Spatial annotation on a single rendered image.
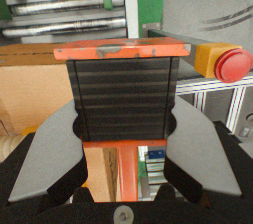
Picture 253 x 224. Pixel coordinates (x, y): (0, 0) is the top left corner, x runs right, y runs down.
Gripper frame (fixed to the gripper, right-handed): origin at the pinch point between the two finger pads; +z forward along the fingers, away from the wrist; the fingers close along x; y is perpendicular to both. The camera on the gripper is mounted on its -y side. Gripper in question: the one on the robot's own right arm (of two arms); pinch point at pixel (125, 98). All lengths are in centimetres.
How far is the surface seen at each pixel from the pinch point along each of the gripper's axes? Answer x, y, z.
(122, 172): -0.7, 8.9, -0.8
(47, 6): -34, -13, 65
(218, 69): 18.5, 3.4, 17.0
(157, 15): 26, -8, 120
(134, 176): 0.7, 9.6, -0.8
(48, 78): -13.6, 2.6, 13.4
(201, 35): 63, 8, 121
